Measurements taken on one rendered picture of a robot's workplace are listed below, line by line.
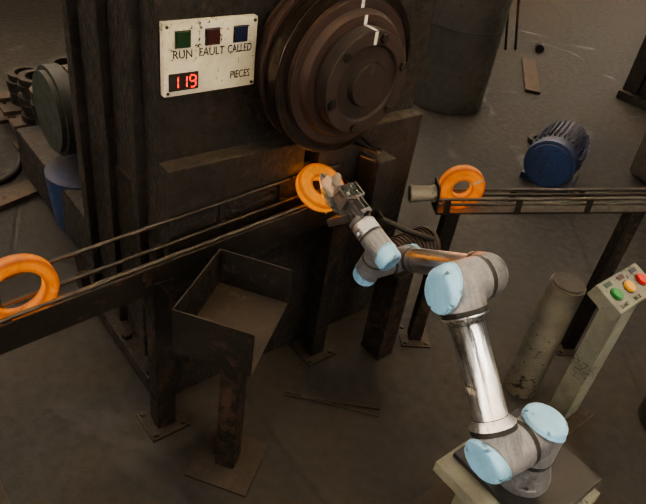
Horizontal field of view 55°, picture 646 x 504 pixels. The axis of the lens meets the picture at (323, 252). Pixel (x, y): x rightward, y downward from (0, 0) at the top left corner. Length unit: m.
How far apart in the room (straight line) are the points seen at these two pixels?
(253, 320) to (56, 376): 0.93
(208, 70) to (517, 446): 1.18
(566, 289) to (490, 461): 0.80
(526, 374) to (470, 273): 0.96
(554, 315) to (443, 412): 0.52
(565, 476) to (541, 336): 0.57
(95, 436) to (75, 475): 0.14
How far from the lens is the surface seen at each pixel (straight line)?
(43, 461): 2.14
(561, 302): 2.20
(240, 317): 1.63
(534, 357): 2.36
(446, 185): 2.14
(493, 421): 1.58
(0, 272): 1.56
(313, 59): 1.61
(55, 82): 2.77
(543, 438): 1.66
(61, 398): 2.28
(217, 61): 1.66
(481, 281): 1.53
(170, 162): 1.72
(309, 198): 1.86
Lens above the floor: 1.71
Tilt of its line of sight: 36 degrees down
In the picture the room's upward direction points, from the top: 9 degrees clockwise
